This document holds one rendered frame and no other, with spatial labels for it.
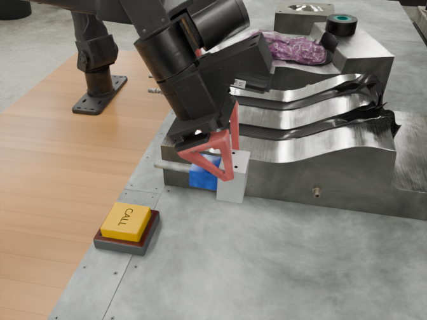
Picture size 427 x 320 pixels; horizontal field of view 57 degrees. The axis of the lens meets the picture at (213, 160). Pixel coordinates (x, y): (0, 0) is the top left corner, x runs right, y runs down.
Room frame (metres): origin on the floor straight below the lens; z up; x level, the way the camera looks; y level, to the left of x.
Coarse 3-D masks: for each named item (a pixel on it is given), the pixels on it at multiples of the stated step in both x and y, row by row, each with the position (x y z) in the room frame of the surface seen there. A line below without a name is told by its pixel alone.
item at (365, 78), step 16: (352, 80) 0.69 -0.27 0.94; (368, 80) 0.68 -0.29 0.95; (240, 96) 0.73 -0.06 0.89; (320, 96) 0.69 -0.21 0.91; (336, 96) 0.66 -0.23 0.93; (368, 96) 0.64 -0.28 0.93; (352, 112) 0.58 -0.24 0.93; (368, 112) 0.58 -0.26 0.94; (384, 112) 0.65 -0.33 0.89; (224, 128) 0.61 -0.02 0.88; (240, 128) 0.61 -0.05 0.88; (256, 128) 0.61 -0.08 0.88; (272, 128) 0.61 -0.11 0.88; (288, 128) 0.61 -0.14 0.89; (304, 128) 0.59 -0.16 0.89; (320, 128) 0.58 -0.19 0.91
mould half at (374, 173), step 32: (256, 96) 0.73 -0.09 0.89; (288, 96) 0.73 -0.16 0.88; (352, 96) 0.64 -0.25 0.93; (352, 128) 0.53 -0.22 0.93; (384, 128) 0.53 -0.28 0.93; (416, 128) 0.65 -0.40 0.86; (256, 160) 0.51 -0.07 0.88; (288, 160) 0.51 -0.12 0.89; (320, 160) 0.49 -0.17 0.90; (352, 160) 0.48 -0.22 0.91; (384, 160) 0.48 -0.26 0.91; (416, 160) 0.54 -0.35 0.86; (256, 192) 0.51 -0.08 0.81; (288, 192) 0.50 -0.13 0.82; (352, 192) 0.48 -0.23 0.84; (384, 192) 0.47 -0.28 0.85; (416, 192) 0.46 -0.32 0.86
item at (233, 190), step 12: (204, 156) 0.44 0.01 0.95; (216, 156) 0.44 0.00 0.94; (240, 156) 0.43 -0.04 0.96; (168, 168) 0.43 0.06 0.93; (180, 168) 0.43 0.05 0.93; (192, 168) 0.41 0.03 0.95; (240, 168) 0.40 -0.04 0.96; (192, 180) 0.41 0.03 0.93; (204, 180) 0.40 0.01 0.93; (216, 180) 0.40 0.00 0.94; (240, 180) 0.39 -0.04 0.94; (228, 192) 0.39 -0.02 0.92; (240, 192) 0.39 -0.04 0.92
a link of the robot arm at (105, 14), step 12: (24, 0) 0.37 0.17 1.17; (36, 0) 0.37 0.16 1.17; (48, 0) 0.38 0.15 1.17; (60, 0) 0.38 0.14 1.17; (72, 0) 0.38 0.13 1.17; (84, 0) 0.38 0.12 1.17; (96, 0) 0.38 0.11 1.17; (108, 0) 0.39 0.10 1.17; (84, 12) 0.38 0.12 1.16; (96, 12) 0.38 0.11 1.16; (108, 12) 0.39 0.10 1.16; (120, 12) 0.39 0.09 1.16; (132, 24) 0.39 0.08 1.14
